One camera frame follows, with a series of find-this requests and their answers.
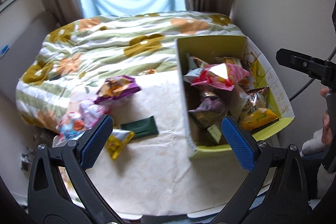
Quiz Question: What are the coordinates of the white green snack packet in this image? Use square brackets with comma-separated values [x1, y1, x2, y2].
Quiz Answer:
[186, 53, 209, 76]

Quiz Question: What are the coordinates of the dark green snack packet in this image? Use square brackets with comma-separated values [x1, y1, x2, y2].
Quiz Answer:
[121, 115, 160, 139]

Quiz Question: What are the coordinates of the small yellow snack packet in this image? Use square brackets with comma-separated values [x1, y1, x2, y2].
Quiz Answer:
[106, 129, 135, 161]

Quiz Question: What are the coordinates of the floral blanket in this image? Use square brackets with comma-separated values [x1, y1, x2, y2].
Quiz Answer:
[16, 11, 242, 133]

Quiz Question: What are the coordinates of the lilac snack packet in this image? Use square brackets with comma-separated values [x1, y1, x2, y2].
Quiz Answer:
[79, 98, 110, 122]

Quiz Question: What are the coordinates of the blue red snack packet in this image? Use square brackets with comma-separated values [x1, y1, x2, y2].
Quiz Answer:
[56, 111, 91, 141]

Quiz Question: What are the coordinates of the pale green snack packet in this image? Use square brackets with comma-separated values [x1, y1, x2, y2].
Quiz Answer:
[207, 122, 224, 145]

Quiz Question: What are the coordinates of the pink snack packet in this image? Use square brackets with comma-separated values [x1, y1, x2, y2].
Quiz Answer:
[183, 63, 251, 91]

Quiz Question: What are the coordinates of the grey cloth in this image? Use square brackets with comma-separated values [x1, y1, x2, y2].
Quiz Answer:
[301, 129, 326, 157]

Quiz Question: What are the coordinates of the dark blue cloth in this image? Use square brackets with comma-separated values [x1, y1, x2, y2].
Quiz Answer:
[301, 156, 324, 201]

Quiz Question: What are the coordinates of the grey purple snack packet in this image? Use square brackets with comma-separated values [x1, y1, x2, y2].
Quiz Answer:
[188, 90, 228, 129]

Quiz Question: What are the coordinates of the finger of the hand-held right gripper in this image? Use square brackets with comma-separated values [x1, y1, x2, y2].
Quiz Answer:
[276, 48, 326, 82]

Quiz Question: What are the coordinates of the grey headboard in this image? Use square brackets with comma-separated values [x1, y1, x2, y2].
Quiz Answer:
[0, 11, 60, 99]

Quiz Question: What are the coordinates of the brown yellow snack packet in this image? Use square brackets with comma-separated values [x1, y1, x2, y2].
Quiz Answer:
[238, 86, 279, 131]

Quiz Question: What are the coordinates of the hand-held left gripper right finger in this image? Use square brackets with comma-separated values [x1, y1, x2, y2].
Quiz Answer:
[213, 116, 309, 224]

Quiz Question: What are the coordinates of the green cardboard box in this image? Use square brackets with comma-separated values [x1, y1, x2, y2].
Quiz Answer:
[175, 35, 295, 159]

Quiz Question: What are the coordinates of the beige snack packet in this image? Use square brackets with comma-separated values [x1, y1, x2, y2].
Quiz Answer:
[231, 84, 250, 121]

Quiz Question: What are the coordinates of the person's right hand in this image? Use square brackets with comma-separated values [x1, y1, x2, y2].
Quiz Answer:
[321, 88, 334, 146]

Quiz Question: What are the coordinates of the white orange chips packet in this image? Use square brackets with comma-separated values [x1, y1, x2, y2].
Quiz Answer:
[215, 56, 243, 67]

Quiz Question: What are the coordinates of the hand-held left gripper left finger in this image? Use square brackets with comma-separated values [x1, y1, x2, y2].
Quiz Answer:
[28, 114, 124, 224]

